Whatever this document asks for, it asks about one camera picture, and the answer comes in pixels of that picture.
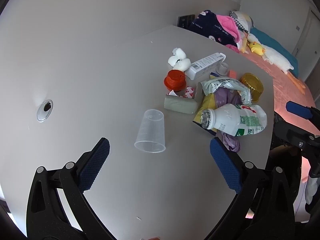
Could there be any pale yellow cloth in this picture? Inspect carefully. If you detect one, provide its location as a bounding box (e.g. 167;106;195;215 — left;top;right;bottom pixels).
236;30;248;53

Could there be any light green snack wrapper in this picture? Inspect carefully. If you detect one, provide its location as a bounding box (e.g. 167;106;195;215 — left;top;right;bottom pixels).
196;78;252;105

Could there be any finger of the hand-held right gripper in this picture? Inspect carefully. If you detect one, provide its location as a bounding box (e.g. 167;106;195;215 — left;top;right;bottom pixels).
275;121;320;153
286;101;320;130

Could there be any checked pillow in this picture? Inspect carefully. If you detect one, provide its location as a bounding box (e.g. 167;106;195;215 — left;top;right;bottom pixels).
230;10;254;33

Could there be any pink bed sheet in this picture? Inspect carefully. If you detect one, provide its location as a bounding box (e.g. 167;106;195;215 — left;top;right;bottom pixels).
240;50;320;135

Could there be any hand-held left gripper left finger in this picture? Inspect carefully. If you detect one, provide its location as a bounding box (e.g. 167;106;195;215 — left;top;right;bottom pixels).
26;137;115;240

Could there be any white threaded bottle cap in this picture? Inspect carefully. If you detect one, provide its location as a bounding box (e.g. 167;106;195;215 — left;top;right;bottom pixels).
216;62;229;75

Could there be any yellow duck plush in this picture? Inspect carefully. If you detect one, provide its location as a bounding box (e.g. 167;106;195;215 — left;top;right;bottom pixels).
247;41;267;55

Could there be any white goose plush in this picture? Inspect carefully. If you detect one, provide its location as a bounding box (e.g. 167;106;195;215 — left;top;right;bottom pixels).
246;33;307;95

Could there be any purple plastic bag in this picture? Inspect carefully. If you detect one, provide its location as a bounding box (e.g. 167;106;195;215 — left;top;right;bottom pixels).
214;89;242;153

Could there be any white milk bottle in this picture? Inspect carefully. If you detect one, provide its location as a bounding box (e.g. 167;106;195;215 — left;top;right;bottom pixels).
201;104;268;137

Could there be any yellow snack wrapper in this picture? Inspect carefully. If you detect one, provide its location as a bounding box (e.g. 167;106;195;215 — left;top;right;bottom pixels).
192;94;218;130

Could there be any teal blanket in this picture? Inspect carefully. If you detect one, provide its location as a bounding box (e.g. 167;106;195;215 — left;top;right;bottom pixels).
250;27;299;78

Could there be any white door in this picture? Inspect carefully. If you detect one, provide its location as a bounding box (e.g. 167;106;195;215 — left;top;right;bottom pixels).
292;7;320;80

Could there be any grey-green block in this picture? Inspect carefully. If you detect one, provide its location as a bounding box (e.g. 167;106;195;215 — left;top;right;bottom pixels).
164;94;199;115

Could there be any gold plastic container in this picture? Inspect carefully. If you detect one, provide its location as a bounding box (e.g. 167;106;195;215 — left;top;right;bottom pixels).
239;73;264;102

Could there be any table cable grommet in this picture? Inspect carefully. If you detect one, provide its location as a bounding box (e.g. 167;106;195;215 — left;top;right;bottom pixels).
37;100;53;122

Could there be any red plastic lid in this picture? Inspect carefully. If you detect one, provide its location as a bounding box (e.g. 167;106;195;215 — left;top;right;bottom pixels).
164;70;187;92

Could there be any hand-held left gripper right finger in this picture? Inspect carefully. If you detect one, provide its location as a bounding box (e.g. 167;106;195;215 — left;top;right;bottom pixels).
205;137;295;240

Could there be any black wall socket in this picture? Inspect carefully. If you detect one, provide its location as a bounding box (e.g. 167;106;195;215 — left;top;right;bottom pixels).
177;14;195;29

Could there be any white cloth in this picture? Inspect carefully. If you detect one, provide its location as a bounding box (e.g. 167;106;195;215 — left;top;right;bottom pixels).
305;176;320;205

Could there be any white carton box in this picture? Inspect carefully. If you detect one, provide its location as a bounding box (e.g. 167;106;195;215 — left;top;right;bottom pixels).
185;52;225;80

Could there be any navy printed blanket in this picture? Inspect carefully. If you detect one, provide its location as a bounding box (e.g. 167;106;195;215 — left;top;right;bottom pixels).
189;10;238;53

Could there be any clear plastic cup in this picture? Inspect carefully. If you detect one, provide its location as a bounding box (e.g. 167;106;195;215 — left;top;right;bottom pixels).
134;109;166;153

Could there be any pink towel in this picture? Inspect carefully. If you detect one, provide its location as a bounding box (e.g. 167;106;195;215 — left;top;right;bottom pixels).
216;14;242;43

